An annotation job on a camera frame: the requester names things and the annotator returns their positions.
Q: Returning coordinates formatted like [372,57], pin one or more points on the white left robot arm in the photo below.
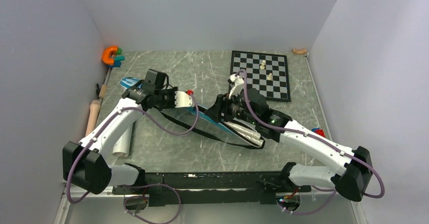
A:
[84,163]

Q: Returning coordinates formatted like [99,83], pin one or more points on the blue racket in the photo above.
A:
[247,133]

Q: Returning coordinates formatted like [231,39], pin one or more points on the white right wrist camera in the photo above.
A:
[237,85]

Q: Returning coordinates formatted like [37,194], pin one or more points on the teal blue toy blocks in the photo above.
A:
[117,58]

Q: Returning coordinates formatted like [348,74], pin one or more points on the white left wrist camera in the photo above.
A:
[183,100]

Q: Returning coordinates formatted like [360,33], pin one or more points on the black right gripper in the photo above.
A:
[221,105]

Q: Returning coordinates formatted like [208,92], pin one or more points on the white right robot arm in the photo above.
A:
[346,170]

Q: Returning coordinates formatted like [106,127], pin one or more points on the blue racket bag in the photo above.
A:
[127,82]

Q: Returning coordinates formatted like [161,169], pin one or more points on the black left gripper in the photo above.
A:
[172,105]

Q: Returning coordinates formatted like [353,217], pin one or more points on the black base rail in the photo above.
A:
[213,187]

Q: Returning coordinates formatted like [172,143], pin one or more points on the colourful brick toy train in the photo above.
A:
[319,131]

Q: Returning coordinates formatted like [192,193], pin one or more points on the white shuttlecock tube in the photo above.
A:
[122,147]

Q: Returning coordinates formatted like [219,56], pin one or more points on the orange horseshoe magnet toy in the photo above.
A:
[109,54]

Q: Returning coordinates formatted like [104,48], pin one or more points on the wooden rolling pin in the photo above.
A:
[95,107]

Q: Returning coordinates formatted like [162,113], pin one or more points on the white chess piece upper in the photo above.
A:
[263,64]

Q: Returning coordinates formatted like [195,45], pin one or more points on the black white chessboard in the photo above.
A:
[277,89]

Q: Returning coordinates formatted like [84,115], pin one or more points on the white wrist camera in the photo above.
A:
[237,85]
[183,100]

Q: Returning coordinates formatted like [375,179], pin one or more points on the wooden arch block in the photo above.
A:
[299,51]

